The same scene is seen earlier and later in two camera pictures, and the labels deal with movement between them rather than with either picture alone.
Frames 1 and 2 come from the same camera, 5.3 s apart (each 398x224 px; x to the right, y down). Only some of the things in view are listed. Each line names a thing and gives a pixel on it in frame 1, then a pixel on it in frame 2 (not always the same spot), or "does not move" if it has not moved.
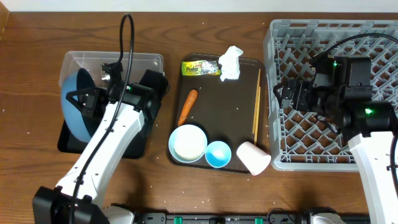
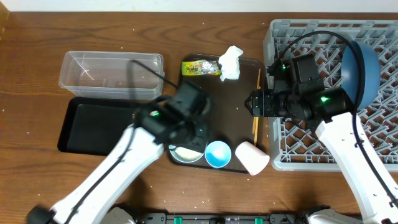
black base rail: (276, 218) does not move
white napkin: (230, 63) does not move
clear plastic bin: (73, 61) does not move
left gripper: (90, 101) → (195, 139)
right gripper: (298, 95) → (257, 103)
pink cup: (255, 158) does not move
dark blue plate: (71, 113) → (351, 71)
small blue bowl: (218, 154) does not move
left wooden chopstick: (256, 101) does not move
